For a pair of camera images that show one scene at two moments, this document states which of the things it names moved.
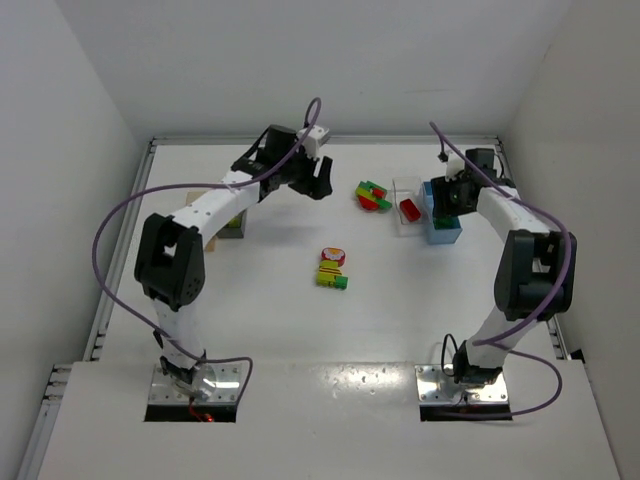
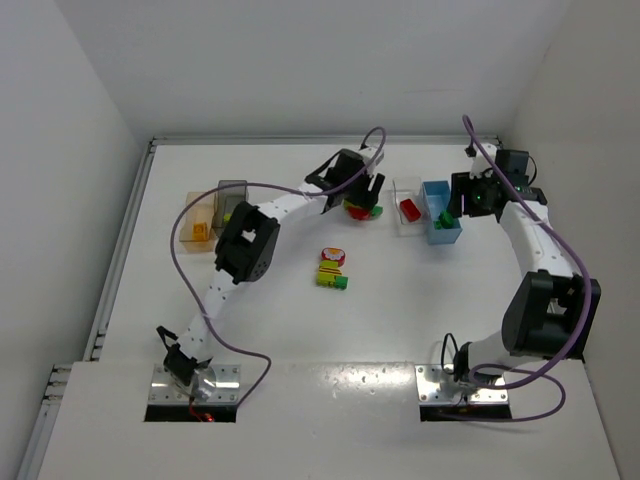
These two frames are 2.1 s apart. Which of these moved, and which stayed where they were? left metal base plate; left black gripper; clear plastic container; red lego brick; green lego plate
Moved: left black gripper
Stayed: red lego brick; green lego plate; clear plastic container; left metal base plate
